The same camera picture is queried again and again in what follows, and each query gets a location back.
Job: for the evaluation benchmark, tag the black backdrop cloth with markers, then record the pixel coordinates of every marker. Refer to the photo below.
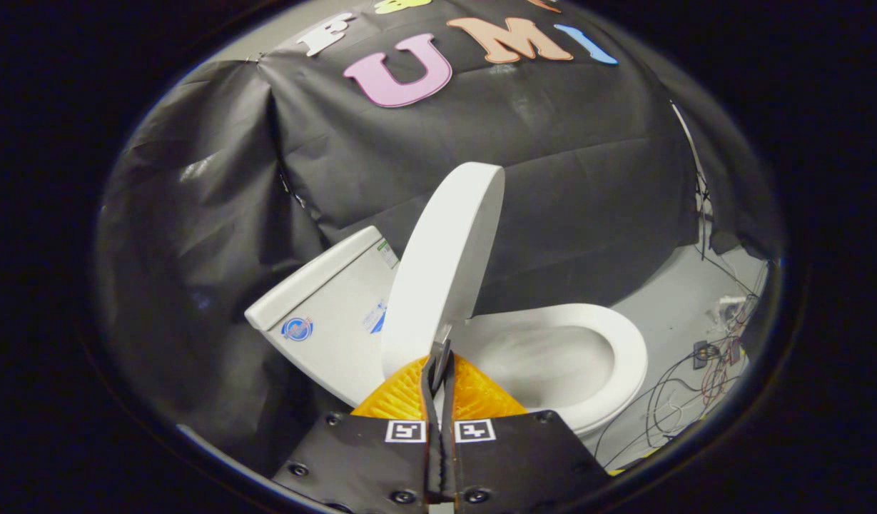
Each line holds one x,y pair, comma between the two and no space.
552,178

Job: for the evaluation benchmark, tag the white ceramic toilet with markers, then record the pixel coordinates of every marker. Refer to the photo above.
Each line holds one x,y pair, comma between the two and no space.
331,321

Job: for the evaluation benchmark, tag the white toilet lid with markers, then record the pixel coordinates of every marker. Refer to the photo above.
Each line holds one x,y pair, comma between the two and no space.
445,250

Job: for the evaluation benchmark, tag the yellow black striped floor tape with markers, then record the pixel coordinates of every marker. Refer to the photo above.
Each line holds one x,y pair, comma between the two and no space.
615,471

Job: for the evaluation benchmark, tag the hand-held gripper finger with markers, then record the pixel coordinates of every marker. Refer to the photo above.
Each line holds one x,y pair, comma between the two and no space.
449,442
432,442

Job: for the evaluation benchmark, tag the white toilet seat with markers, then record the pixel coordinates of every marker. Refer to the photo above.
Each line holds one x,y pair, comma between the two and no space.
624,357

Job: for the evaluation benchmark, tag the thin metal backdrop stand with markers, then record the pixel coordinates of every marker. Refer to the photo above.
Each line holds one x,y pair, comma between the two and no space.
701,207

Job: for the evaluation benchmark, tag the clear plastic bag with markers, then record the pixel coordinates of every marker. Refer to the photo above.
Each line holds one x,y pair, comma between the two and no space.
731,307

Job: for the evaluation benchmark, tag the black power adapter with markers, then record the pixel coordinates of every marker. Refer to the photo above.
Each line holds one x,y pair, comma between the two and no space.
701,355

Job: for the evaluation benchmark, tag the black lid pull tab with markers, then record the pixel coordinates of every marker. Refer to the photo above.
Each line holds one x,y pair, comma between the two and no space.
442,353

